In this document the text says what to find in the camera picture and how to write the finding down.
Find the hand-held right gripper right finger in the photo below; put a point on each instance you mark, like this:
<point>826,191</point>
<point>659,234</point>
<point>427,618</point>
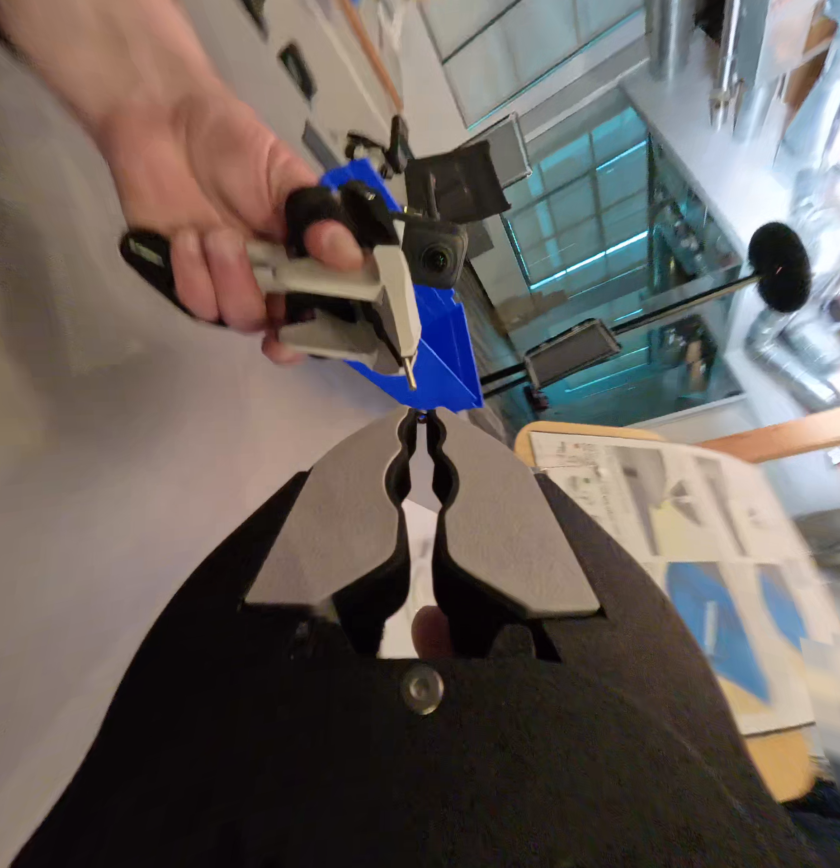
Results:
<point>508,529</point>

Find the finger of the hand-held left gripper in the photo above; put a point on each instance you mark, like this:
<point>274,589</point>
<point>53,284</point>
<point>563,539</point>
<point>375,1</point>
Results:
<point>385,361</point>
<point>401,305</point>

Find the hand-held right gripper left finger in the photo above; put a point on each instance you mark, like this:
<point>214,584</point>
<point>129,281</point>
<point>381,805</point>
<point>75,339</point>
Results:
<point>325,522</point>

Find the small metal bolt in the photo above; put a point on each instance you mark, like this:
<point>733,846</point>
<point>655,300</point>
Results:
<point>409,375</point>

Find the blue plastic bin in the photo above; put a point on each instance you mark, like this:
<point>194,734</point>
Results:
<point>447,352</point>

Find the person's left forearm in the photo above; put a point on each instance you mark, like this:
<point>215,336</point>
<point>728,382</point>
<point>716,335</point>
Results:
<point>88,41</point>

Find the person's right hand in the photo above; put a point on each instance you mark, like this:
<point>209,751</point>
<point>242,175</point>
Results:
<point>430,634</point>

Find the person's left hand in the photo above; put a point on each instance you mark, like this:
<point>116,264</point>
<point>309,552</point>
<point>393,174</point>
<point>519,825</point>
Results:
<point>189,169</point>

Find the black table outlet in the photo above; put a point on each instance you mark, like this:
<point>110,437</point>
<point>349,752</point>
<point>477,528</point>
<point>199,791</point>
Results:
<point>298,71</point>

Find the wooden instruction board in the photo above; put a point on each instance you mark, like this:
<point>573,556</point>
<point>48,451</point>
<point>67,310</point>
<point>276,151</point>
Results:
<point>664,542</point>

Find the microphone boom with black windscreen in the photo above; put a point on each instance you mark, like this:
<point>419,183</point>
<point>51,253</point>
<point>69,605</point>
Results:
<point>779,266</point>

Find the small black mount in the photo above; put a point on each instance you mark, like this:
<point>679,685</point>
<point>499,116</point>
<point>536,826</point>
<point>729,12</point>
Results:
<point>389,146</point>

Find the wooden support post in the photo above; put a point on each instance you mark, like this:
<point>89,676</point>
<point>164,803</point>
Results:
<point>786,434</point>

